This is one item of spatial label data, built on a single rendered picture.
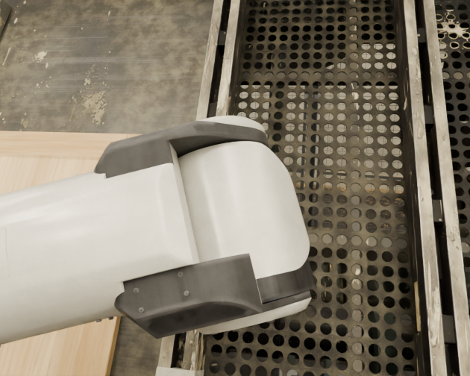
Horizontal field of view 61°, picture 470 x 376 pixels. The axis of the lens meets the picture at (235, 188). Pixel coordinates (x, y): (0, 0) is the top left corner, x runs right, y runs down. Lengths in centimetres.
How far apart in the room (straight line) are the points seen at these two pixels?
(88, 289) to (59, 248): 3
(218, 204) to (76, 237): 8
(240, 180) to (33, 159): 76
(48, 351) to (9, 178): 37
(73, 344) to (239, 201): 61
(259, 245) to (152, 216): 7
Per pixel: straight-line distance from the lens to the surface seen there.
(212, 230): 24
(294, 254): 26
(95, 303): 23
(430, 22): 95
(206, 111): 80
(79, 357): 80
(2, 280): 24
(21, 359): 85
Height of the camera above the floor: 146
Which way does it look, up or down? 16 degrees down
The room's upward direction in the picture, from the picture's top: straight up
